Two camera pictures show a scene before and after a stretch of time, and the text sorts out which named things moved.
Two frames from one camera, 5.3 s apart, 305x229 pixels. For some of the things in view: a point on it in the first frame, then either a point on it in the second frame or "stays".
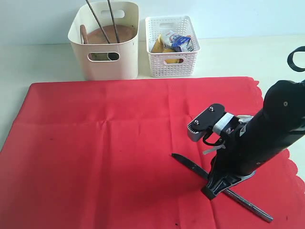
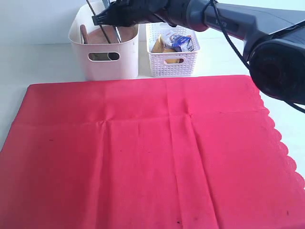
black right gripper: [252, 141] -> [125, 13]
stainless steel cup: [113, 56] stays
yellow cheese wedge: [158, 46] stays
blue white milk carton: [182, 43] stays
